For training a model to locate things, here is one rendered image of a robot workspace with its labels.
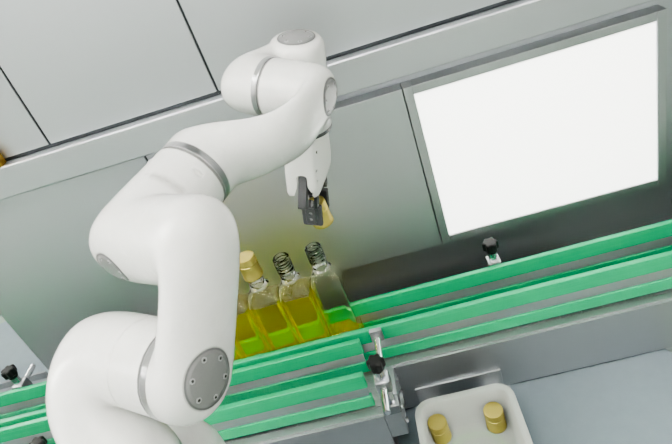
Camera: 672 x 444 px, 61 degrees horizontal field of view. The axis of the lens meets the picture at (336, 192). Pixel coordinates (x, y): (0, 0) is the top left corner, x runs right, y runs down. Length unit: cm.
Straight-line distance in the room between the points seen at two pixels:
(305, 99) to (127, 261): 26
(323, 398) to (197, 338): 55
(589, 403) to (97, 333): 86
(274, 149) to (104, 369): 27
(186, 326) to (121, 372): 7
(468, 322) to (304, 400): 32
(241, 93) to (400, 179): 43
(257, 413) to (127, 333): 54
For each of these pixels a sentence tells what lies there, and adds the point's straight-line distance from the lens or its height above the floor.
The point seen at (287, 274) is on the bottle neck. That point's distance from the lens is 98.
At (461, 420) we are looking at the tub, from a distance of 111.
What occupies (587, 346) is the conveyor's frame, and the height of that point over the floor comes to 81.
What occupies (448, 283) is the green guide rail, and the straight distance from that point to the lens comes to 109.
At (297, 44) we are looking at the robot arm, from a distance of 74.
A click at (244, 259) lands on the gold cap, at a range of 97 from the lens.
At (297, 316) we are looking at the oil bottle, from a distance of 103.
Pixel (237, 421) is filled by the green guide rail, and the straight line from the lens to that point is 107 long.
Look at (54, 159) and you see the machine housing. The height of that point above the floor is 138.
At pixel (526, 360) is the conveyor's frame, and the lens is 114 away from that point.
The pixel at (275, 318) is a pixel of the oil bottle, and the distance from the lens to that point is 103.
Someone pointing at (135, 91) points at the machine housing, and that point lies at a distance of 103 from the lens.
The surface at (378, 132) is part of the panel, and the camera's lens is 99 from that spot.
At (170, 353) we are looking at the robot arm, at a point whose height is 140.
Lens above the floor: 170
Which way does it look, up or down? 31 degrees down
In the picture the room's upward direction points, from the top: 20 degrees counter-clockwise
